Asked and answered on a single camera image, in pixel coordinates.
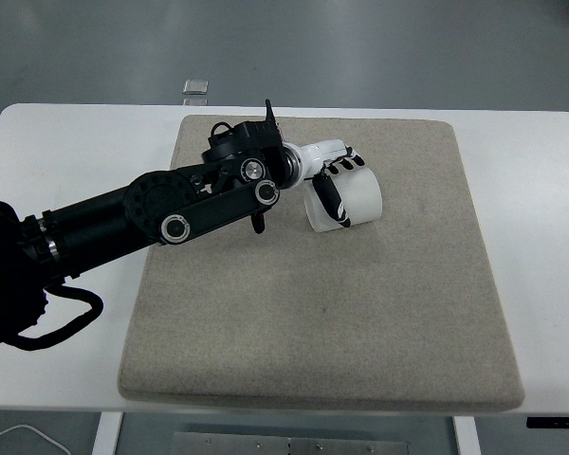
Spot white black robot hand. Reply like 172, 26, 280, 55
291, 137, 367, 229

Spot white cup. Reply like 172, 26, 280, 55
303, 166, 384, 233

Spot beige fabric mat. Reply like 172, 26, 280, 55
118, 113, 525, 411

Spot grey metal plate with screws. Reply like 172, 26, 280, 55
172, 431, 408, 455

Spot white table leg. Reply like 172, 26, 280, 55
452, 415, 480, 455
92, 411, 123, 455

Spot black table control panel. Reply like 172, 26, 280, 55
525, 416, 569, 430

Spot white floor cable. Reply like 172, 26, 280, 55
0, 424, 70, 455

